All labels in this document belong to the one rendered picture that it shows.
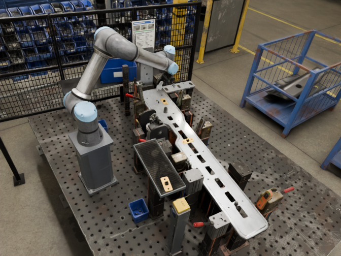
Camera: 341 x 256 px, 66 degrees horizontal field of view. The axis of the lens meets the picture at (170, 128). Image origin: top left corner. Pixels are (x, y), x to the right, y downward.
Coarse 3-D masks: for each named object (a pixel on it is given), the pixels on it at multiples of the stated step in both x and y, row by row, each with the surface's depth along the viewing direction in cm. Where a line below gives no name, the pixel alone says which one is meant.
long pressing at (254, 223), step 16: (144, 96) 212; (160, 96) 213; (160, 112) 197; (176, 112) 199; (176, 128) 185; (176, 144) 172; (192, 144) 174; (192, 160) 164; (208, 160) 164; (208, 176) 155; (224, 176) 156; (208, 192) 147; (224, 192) 147; (240, 192) 148; (224, 208) 139; (256, 208) 141; (240, 224) 133; (256, 224) 134
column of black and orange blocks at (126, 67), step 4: (124, 68) 206; (124, 72) 208; (124, 76) 211; (124, 80) 213; (128, 80) 215; (124, 84) 216; (128, 84) 218; (124, 88) 218; (128, 88) 220; (124, 92) 222; (128, 92) 223; (124, 96) 225; (124, 100) 228; (128, 100) 228; (124, 104) 231; (128, 104) 231; (124, 108) 235; (128, 108) 234; (128, 112) 236
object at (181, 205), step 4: (180, 200) 123; (184, 200) 123; (176, 204) 121; (180, 204) 121; (184, 204) 121; (176, 208) 120; (180, 208) 120; (184, 208) 120; (188, 208) 120; (180, 212) 119
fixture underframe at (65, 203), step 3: (39, 147) 294; (39, 150) 291; (42, 150) 290; (39, 153) 287; (42, 153) 288; (60, 195) 250; (63, 195) 251; (60, 198) 248; (63, 198) 248; (63, 201) 246; (66, 201) 245; (63, 204) 244; (66, 204) 244; (66, 207) 243
